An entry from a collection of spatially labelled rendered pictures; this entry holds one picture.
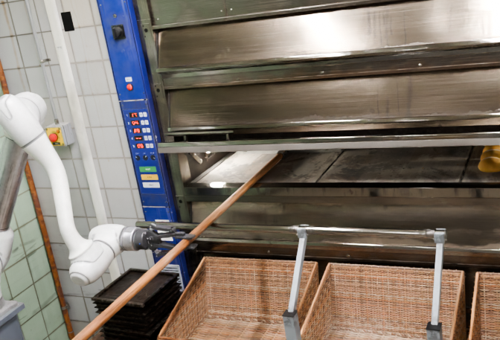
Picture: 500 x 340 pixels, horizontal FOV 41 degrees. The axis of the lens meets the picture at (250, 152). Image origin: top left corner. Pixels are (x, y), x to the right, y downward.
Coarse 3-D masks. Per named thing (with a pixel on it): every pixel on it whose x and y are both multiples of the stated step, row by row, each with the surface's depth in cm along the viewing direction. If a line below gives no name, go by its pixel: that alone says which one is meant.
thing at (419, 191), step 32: (192, 192) 300; (224, 192) 293; (256, 192) 286; (288, 192) 280; (320, 192) 274; (352, 192) 268; (384, 192) 262; (416, 192) 257; (448, 192) 251; (480, 192) 246
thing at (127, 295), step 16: (272, 160) 308; (256, 176) 290; (240, 192) 276; (224, 208) 262; (208, 224) 251; (192, 240) 240; (176, 256) 230; (112, 304) 200; (96, 320) 192; (80, 336) 186
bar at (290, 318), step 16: (144, 224) 268; (160, 224) 265; (176, 224) 262; (192, 224) 259; (224, 224) 253; (240, 224) 251; (256, 224) 248; (304, 240) 239; (432, 304) 210; (288, 320) 226; (432, 320) 208; (288, 336) 228; (432, 336) 206
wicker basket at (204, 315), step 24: (216, 264) 303; (240, 264) 297; (264, 264) 292; (288, 264) 287; (312, 264) 283; (192, 288) 294; (216, 288) 303; (264, 288) 293; (288, 288) 288; (312, 288) 277; (192, 312) 293; (216, 312) 304; (264, 312) 294; (168, 336) 275; (192, 336) 292; (216, 336) 288; (240, 336) 285; (264, 336) 282
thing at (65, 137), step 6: (48, 126) 313; (54, 126) 311; (60, 126) 310; (66, 126) 313; (48, 132) 313; (54, 132) 312; (60, 132) 310; (66, 132) 313; (72, 132) 316; (48, 138) 315; (60, 138) 312; (66, 138) 313; (72, 138) 316; (54, 144) 314; (60, 144) 313; (66, 144) 312
